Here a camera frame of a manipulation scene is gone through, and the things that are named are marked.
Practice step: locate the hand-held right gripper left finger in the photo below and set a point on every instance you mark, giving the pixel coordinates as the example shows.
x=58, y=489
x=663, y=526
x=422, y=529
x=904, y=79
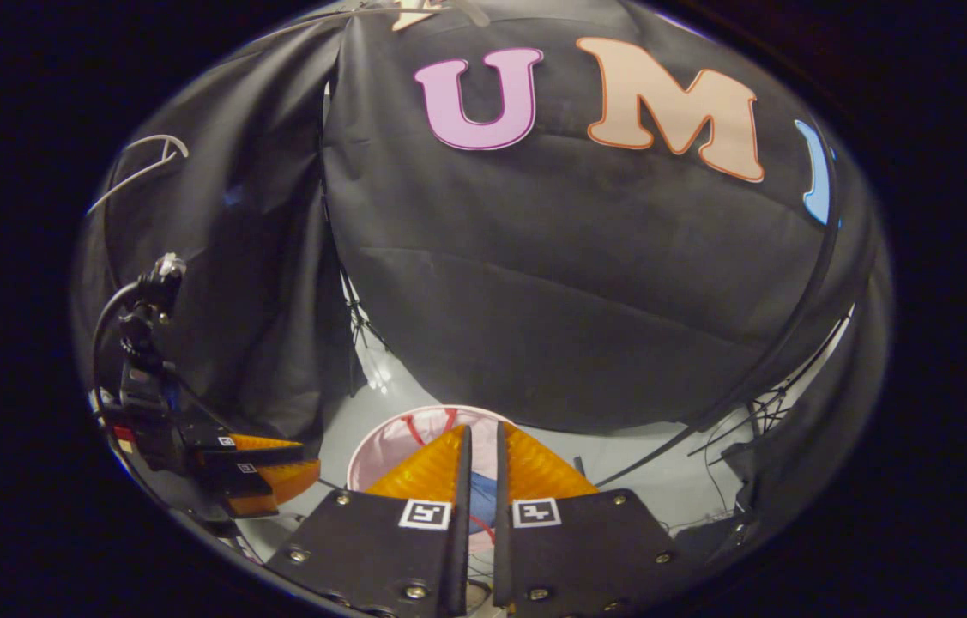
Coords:
x=371, y=549

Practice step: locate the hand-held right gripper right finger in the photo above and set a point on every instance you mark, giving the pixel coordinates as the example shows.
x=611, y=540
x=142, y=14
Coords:
x=586, y=549

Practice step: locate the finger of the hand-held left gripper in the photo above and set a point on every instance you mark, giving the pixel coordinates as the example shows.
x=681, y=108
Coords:
x=234, y=489
x=213, y=451

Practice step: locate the pink laundry hamper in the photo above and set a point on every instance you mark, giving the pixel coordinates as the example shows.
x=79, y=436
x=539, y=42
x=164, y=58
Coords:
x=414, y=438

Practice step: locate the empty white hanger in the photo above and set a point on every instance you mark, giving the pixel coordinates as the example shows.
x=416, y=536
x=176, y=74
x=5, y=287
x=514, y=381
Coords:
x=148, y=167

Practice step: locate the black tripod stand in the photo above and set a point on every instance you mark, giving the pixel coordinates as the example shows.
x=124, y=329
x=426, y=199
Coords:
x=360, y=335
x=770, y=403

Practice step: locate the black clothes rail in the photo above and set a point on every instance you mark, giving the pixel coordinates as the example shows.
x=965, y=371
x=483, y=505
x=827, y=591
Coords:
x=820, y=273

